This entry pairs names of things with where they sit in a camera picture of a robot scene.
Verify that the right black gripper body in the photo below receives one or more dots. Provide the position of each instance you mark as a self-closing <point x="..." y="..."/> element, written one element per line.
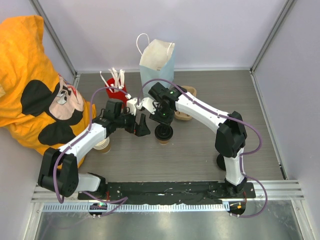
<point x="162" y="115"/>

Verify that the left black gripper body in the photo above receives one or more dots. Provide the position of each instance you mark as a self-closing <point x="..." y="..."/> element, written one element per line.
<point x="127" y="121"/>

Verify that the single black cup lid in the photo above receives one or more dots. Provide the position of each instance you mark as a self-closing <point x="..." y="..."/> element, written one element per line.
<point x="163" y="132"/>

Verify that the single brown paper cup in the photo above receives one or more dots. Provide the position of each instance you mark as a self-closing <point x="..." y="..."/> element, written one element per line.
<point x="163" y="142"/>

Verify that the light blue paper bag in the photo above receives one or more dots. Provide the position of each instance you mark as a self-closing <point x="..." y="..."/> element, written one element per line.
<point x="157" y="60"/>

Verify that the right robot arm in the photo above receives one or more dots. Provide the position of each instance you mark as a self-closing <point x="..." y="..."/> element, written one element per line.
<point x="230" y="133"/>

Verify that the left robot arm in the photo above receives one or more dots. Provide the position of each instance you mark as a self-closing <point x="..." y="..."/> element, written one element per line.
<point x="59" y="167"/>

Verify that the brown cup carrier stack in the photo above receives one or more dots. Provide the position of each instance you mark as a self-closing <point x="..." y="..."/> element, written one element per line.
<point x="183" y="114"/>

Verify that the red cup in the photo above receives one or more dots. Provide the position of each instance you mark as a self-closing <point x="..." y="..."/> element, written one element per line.
<point x="115" y="94"/>

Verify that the paper cup stack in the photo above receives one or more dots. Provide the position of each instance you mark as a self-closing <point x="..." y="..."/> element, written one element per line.
<point x="103" y="146"/>

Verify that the black lid stack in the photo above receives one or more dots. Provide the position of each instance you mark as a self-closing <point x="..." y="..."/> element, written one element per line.
<point x="220" y="161"/>

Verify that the orange cartoon cloth bag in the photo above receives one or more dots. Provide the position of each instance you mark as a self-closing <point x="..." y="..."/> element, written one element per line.
<point x="38" y="106"/>

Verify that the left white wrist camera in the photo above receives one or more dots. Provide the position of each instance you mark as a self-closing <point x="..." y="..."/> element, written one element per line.
<point x="131" y="104"/>

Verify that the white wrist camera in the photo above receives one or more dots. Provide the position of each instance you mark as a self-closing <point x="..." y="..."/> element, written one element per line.
<point x="147" y="104"/>
<point x="131" y="104"/>

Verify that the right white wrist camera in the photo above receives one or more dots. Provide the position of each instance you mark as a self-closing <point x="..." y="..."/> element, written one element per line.
<point x="147" y="104"/>

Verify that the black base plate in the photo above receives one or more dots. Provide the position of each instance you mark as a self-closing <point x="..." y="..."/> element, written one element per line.
<point x="170" y="193"/>

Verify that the white slotted cable duct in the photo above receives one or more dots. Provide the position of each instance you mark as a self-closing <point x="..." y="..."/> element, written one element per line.
<point x="132" y="208"/>

